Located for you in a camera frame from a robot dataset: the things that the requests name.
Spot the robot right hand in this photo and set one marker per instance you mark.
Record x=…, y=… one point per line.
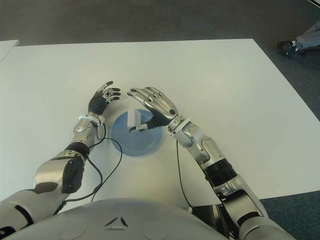
x=162, y=105

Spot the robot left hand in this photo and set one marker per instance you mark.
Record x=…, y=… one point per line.
x=97, y=103

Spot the white charger plug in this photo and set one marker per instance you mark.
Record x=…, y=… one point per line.
x=132, y=117

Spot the robot right arm silver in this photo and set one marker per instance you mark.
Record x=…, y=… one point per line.
x=197, y=142

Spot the robot left arm silver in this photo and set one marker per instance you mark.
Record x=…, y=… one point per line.
x=50, y=175

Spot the blue plate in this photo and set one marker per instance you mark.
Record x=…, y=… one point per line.
x=142, y=142

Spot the white side table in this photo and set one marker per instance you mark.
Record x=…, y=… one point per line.
x=6, y=48

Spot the black base block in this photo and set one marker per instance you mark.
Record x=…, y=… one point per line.
x=205, y=215

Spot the silver robot torso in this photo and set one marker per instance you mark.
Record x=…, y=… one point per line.
x=120, y=225

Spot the grey trouser leg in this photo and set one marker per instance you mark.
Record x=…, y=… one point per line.
x=310, y=38

